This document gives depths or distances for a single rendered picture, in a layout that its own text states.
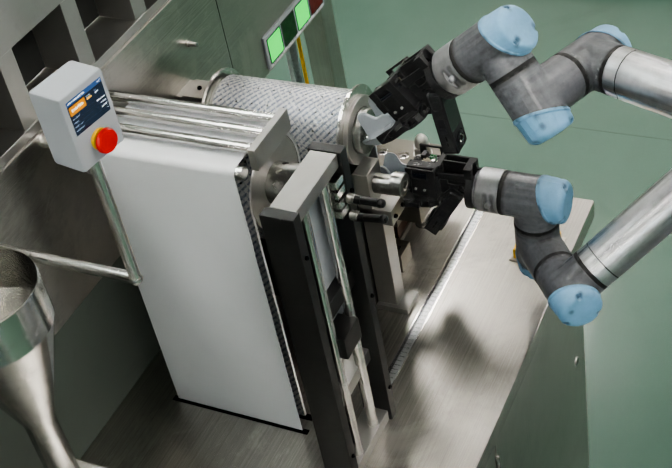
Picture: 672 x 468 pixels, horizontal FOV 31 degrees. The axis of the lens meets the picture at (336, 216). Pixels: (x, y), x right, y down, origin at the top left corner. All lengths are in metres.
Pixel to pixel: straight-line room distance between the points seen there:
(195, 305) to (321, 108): 0.37
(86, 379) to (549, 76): 0.88
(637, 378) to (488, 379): 1.24
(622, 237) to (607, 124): 2.12
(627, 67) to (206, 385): 0.84
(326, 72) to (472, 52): 1.30
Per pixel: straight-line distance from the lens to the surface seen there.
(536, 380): 2.24
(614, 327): 3.33
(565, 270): 1.94
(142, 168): 1.71
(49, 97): 1.34
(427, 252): 2.23
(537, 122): 1.70
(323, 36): 2.92
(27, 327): 1.38
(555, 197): 1.95
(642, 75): 1.72
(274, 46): 2.35
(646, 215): 1.91
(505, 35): 1.68
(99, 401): 2.06
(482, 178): 1.99
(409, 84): 1.81
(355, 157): 1.95
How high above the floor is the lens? 2.38
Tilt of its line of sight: 39 degrees down
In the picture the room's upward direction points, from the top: 12 degrees counter-clockwise
